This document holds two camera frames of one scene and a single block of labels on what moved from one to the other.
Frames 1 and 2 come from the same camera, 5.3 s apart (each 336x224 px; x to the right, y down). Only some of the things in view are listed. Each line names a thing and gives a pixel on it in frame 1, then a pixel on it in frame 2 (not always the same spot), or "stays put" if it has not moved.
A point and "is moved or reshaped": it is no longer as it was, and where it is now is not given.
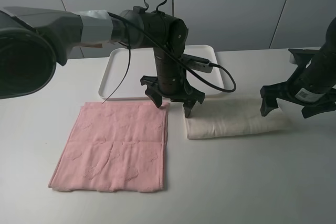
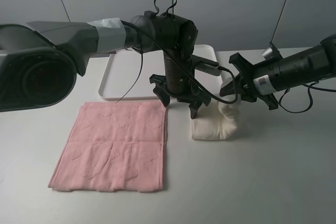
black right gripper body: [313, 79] to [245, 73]
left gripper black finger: [188, 106] to [194, 107]
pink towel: [114, 147] stays put
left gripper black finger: [155, 96] to [160, 91]
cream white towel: [232, 117] is moved or reshaped
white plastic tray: [143, 63] stays put
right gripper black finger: [268, 104] to [231, 87]
